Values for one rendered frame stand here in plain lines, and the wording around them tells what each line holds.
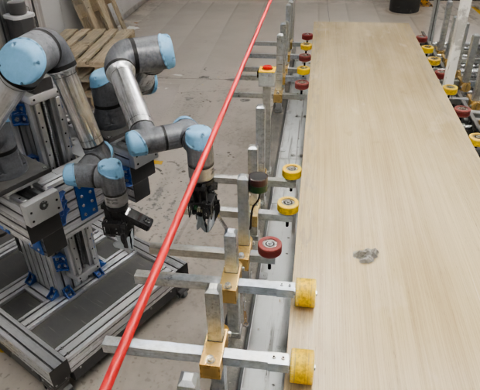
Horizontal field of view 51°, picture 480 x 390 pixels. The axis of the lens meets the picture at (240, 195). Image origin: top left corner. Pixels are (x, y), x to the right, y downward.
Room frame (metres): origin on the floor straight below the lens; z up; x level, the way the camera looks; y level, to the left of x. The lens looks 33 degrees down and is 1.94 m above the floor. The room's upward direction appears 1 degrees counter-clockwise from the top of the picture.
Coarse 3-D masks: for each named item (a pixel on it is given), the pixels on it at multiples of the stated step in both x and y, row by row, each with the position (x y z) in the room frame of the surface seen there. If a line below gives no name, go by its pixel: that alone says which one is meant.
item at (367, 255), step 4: (368, 248) 1.24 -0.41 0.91; (372, 248) 1.24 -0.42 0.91; (356, 252) 1.22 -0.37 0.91; (360, 252) 1.22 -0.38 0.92; (364, 252) 1.22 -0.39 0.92; (368, 252) 1.21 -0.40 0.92; (372, 252) 1.21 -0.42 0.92; (376, 252) 1.23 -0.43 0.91; (356, 256) 1.21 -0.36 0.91; (360, 256) 1.21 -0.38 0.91; (364, 256) 1.21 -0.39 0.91; (368, 256) 1.20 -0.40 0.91; (372, 256) 1.21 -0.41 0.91; (376, 256) 1.21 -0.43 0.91; (360, 260) 1.19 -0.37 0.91; (364, 260) 1.18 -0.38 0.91; (368, 260) 1.19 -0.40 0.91; (372, 260) 1.19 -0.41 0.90
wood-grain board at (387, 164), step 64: (320, 64) 3.07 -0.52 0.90; (384, 64) 3.05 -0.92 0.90; (320, 128) 2.15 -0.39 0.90; (384, 128) 2.13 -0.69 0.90; (448, 128) 2.12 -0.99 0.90; (320, 192) 1.60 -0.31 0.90; (384, 192) 1.59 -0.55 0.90; (448, 192) 1.58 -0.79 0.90; (320, 256) 1.22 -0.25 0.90; (384, 256) 1.21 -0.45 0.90; (448, 256) 1.21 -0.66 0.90; (320, 320) 0.95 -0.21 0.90; (384, 320) 0.95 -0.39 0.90; (448, 320) 0.94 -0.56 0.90; (320, 384) 0.75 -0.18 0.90; (384, 384) 0.75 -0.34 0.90; (448, 384) 0.74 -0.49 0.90
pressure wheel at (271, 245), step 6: (264, 240) 1.30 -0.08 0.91; (270, 240) 1.30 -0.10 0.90; (276, 240) 1.30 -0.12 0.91; (258, 246) 1.28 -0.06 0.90; (264, 246) 1.27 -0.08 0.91; (270, 246) 1.27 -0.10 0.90; (276, 246) 1.27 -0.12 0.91; (264, 252) 1.25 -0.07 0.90; (270, 252) 1.25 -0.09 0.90; (276, 252) 1.25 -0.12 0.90; (270, 264) 1.28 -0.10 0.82
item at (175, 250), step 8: (152, 248) 1.33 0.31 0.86; (176, 248) 1.33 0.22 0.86; (184, 248) 1.32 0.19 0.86; (192, 248) 1.32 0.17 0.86; (200, 248) 1.32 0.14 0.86; (208, 248) 1.32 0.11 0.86; (216, 248) 1.32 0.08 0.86; (224, 248) 1.32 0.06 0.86; (184, 256) 1.32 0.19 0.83; (192, 256) 1.31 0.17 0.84; (200, 256) 1.31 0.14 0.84; (208, 256) 1.30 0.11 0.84; (216, 256) 1.30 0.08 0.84; (224, 256) 1.30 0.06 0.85; (256, 256) 1.28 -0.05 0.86
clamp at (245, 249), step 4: (252, 240) 1.37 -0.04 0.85; (252, 244) 1.36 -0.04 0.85; (240, 248) 1.31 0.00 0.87; (244, 248) 1.30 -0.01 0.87; (248, 248) 1.30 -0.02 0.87; (244, 252) 1.28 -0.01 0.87; (248, 252) 1.28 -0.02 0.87; (248, 256) 1.26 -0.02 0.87; (240, 260) 1.25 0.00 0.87; (244, 260) 1.25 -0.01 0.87; (248, 260) 1.25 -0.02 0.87; (244, 264) 1.25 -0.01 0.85; (248, 264) 1.25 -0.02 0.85; (248, 268) 1.25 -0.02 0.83
